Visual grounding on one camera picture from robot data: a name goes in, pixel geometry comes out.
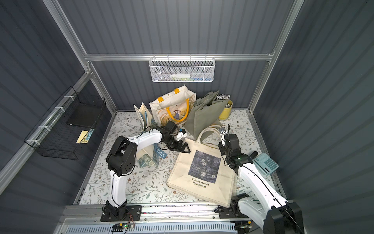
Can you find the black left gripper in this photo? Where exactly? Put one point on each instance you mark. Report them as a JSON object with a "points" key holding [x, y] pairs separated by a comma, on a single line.
{"points": [[178, 145]]}

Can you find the cream tote bag front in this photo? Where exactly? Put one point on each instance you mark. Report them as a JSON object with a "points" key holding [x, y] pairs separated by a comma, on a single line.
{"points": [[202, 173]]}

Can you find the olive green canvas bag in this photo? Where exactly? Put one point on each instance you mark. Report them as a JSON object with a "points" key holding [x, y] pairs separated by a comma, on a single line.
{"points": [[205, 112]]}

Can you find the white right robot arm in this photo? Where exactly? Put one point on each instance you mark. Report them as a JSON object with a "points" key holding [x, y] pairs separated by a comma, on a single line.
{"points": [[274, 214]]}

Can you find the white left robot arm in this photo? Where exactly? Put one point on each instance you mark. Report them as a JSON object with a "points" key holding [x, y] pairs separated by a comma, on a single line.
{"points": [[121, 162]]}

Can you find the cream tote blue print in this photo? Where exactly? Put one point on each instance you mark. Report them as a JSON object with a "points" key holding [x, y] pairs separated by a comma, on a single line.
{"points": [[149, 155]]}

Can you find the yellow pencil cup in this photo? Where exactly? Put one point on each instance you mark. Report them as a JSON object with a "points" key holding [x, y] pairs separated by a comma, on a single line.
{"points": [[226, 112]]}

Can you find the bundle of pencils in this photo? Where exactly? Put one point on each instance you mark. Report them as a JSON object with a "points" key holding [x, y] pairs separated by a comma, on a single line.
{"points": [[223, 97]]}

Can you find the white tube in basket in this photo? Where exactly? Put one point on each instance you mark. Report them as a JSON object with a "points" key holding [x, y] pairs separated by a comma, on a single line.
{"points": [[180, 76]]}

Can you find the blue black marker device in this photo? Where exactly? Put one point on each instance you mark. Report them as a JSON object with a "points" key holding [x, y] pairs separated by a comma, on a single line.
{"points": [[253, 155]]}

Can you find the teal calculator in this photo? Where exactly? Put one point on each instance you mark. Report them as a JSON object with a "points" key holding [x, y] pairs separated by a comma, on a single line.
{"points": [[265, 163]]}

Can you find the yellow sticky notepad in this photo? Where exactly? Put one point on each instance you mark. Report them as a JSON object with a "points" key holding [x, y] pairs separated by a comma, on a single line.
{"points": [[84, 137]]}

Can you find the black notebook in basket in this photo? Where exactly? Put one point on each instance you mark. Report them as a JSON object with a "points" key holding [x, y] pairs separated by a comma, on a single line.
{"points": [[85, 116]]}

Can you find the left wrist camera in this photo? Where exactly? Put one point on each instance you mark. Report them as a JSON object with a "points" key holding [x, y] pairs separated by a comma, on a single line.
{"points": [[182, 135]]}

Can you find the cream tote yellow handles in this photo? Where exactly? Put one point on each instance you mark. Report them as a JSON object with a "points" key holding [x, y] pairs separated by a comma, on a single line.
{"points": [[174, 106]]}

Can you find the white wire wall basket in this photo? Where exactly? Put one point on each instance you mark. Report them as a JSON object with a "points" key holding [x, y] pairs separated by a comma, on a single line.
{"points": [[201, 70]]}

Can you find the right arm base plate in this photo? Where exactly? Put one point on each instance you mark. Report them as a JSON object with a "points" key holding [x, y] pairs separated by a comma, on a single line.
{"points": [[225, 213]]}

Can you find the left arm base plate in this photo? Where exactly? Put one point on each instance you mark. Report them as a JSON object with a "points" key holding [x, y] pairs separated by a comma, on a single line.
{"points": [[120, 214]]}

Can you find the black wire wall basket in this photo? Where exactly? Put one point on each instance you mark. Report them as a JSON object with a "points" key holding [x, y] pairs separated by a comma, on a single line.
{"points": [[54, 138]]}

